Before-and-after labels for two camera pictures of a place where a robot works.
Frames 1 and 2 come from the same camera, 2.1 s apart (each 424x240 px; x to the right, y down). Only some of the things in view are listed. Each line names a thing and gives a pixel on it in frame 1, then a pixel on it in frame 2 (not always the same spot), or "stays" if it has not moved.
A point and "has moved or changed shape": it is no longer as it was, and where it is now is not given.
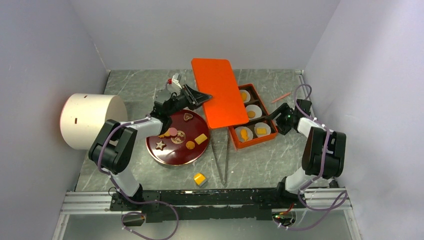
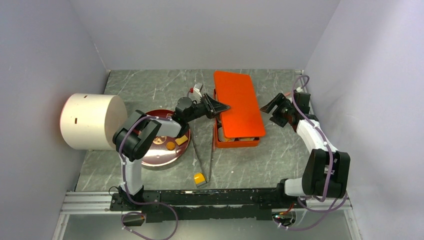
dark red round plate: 184,140 has moved or changed shape
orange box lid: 216,77 to 243,118
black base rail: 190,205 stays
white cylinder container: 83,115 stays
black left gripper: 196,97 to 213,107
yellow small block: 199,178 stays
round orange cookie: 190,145 to 170,145
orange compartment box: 258,128 to 221,142
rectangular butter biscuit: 201,138 to 181,140
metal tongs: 220,137 to 201,131
